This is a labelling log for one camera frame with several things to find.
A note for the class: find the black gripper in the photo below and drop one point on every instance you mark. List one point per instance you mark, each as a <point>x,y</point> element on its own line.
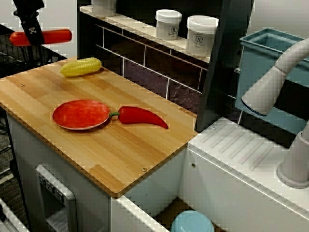
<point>27,9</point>

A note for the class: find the red toy sausage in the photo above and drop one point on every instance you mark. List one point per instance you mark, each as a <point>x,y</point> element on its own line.
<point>56,36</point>

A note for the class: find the red toy chili pepper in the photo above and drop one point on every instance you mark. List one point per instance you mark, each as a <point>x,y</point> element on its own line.
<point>137,117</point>

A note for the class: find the yellow toy corn cob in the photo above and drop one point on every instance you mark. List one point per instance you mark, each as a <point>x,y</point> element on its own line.
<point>80,67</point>

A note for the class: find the plain white container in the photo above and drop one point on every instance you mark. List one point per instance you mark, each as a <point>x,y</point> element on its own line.
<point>103,7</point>

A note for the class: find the red round plate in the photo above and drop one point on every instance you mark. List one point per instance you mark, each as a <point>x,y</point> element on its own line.
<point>79,114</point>

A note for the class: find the cream shelf ledge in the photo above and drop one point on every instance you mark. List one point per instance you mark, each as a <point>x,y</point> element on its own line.
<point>135,24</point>

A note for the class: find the dark tile backsplash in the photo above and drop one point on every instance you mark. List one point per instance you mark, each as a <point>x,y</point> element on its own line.
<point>144,62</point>

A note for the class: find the white lidded jar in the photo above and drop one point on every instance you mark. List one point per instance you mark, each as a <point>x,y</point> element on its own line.
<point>201,36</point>
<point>168,24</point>

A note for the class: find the white kitchen cabinet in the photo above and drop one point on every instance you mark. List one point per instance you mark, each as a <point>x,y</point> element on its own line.
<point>91,193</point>

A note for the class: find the grey framed oven door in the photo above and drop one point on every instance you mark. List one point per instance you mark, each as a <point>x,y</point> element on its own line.
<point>71,203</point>

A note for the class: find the dark grey upright panel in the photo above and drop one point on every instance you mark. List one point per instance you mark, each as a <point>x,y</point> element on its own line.
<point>224,60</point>

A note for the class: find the teal plastic bin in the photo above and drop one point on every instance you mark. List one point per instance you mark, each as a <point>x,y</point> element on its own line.
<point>251,60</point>

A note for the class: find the grey toy faucet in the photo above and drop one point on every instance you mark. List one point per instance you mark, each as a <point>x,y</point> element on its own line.
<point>265,82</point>

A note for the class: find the white sink unit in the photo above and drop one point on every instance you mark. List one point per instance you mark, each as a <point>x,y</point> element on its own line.
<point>229,181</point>

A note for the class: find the light blue bowl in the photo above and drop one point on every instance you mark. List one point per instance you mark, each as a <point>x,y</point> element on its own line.
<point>192,222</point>

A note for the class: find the aluminium frame rail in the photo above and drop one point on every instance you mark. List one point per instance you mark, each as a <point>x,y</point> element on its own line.
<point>9,217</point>

